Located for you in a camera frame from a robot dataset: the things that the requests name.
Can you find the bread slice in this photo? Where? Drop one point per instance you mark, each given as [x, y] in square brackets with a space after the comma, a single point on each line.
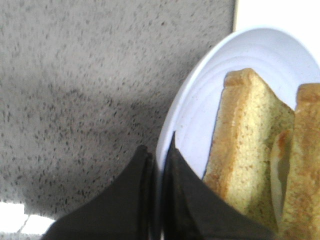
[301, 210]
[249, 118]

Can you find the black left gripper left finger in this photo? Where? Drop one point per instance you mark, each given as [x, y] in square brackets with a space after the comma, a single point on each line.
[120, 212]

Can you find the blue round plate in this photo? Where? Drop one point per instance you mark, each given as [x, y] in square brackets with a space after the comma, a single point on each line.
[276, 56]

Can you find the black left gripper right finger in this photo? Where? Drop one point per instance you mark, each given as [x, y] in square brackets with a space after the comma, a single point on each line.
[191, 211]

